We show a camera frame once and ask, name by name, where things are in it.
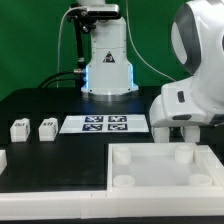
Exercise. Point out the white square tabletop tray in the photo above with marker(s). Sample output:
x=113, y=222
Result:
x=164, y=170

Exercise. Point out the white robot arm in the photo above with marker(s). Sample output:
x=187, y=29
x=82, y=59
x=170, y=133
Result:
x=197, y=37

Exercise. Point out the white sheet with markers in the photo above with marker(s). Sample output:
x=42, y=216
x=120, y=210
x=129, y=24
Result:
x=104, y=124

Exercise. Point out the white left fence block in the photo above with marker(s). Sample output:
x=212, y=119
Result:
x=3, y=161

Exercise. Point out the black camera stand pole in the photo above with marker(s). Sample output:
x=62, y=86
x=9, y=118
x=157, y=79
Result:
x=81, y=61

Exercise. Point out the black camera on mount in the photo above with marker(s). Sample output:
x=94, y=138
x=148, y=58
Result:
x=87, y=16

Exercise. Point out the white front fence rail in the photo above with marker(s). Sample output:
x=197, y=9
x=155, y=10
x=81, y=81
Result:
x=190, y=201

